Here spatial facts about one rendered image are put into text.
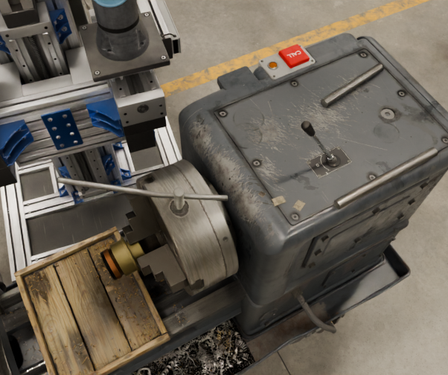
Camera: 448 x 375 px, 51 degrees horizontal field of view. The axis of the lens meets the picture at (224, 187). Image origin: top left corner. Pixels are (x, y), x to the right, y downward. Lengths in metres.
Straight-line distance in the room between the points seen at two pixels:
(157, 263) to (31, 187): 1.37
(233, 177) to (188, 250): 0.19
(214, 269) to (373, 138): 0.48
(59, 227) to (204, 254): 1.29
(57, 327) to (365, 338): 1.41
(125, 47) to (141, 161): 1.04
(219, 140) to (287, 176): 0.18
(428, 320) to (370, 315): 0.26
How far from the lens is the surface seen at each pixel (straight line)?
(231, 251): 1.08
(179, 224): 1.03
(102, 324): 1.34
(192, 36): 3.22
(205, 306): 1.34
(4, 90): 1.58
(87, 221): 2.24
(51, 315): 1.38
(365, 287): 1.78
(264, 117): 1.15
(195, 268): 1.06
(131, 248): 1.15
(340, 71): 1.29
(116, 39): 1.39
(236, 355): 1.62
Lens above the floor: 2.15
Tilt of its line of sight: 59 degrees down
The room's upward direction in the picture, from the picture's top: 2 degrees clockwise
